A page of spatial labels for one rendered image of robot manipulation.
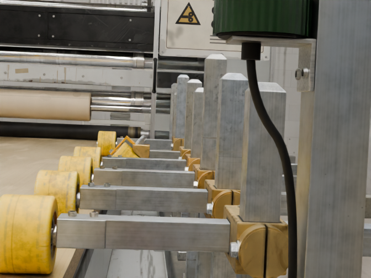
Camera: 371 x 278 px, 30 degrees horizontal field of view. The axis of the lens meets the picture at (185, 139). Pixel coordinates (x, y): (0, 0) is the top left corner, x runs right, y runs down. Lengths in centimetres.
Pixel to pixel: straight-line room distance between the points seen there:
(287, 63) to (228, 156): 859
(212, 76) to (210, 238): 49
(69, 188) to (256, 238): 36
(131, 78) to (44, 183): 205
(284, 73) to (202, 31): 655
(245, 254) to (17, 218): 22
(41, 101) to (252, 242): 241
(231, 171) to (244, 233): 27
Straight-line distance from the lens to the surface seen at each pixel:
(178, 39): 295
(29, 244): 70
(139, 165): 145
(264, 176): 67
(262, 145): 67
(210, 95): 116
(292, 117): 950
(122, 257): 207
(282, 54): 949
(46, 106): 300
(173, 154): 170
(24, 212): 70
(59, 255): 82
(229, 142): 91
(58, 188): 94
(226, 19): 41
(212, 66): 116
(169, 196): 96
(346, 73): 42
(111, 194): 95
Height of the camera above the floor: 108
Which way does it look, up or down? 3 degrees down
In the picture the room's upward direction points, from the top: 2 degrees clockwise
